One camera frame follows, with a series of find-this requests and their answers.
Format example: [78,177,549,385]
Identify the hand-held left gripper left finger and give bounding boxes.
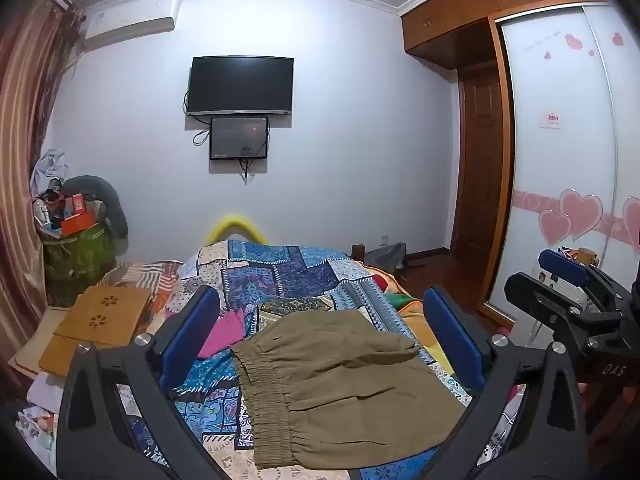
[56,285,236,480]

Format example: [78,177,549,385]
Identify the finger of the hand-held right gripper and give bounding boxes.
[504,272,628,358]
[537,248,603,292]

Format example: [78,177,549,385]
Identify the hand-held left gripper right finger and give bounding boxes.
[350,285,589,480]

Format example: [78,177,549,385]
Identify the olive green pants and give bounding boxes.
[229,308,467,471]

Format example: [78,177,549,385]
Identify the pink cloth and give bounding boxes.
[165,306,247,359]

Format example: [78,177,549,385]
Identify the multicoloured fleece blanket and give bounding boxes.
[367,266,501,396]

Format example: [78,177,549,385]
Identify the orange striped cloth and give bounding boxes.
[99,260,185,292]

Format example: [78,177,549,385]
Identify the bamboo lap desk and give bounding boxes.
[37,285,154,379]

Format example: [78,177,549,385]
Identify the grey bag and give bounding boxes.
[367,242,409,275]

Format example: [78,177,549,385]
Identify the wardrobe with heart stickers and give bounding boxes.
[475,4,640,333]

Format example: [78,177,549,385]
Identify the blue patchwork blanket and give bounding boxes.
[117,239,526,480]

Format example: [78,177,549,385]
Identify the brown wooden door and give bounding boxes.
[449,62,507,261]

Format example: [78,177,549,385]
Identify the green fabric basket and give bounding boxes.
[42,222,118,307]

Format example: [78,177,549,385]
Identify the orange box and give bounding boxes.
[60,208,97,237]

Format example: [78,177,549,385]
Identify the grey curved pillow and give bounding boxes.
[61,175,130,238]

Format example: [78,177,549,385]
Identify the pile of white clutter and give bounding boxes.
[14,377,63,466]

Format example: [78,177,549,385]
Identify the white crumpled cloth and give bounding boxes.
[30,148,69,196]

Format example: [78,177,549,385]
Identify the brown striped curtain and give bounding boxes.
[0,0,83,403]

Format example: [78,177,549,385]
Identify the wooden overhead cabinet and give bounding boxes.
[400,0,609,70]

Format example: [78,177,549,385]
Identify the white air conditioner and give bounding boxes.
[82,0,182,51]

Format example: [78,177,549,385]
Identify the yellow foam ring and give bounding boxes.
[207,215,268,246]

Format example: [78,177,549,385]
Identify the black screen cable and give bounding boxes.
[239,146,267,184]

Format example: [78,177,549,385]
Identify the small black wall screen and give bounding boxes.
[209,116,271,161]

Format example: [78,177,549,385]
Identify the black wall television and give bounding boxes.
[186,55,294,117]

